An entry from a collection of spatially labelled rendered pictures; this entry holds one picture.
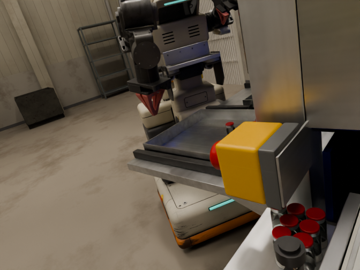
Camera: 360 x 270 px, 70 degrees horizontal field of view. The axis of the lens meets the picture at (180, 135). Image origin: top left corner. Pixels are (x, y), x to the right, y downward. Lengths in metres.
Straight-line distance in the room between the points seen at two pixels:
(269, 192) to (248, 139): 0.06
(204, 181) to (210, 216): 1.00
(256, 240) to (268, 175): 0.13
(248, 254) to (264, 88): 0.21
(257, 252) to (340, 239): 0.11
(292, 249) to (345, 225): 0.13
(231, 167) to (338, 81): 0.14
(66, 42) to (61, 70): 0.81
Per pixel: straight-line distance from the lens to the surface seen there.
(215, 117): 0.83
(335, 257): 0.30
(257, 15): 0.33
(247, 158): 0.28
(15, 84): 8.27
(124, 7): 0.62
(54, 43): 8.35
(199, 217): 1.48
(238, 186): 0.31
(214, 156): 0.33
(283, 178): 0.28
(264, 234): 0.39
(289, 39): 0.32
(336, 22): 0.31
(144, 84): 0.64
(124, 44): 1.24
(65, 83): 8.31
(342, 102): 0.32
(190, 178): 0.54
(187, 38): 1.27
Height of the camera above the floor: 1.15
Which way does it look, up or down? 21 degrees down
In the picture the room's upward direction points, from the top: 15 degrees counter-clockwise
